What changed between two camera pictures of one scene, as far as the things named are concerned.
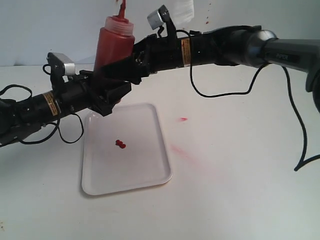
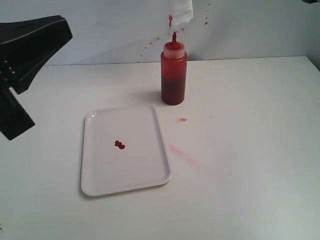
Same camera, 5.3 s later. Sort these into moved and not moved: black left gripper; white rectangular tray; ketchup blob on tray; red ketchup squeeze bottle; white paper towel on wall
Moved: red ketchup squeeze bottle; black left gripper
Not moved: white rectangular tray; ketchup blob on tray; white paper towel on wall
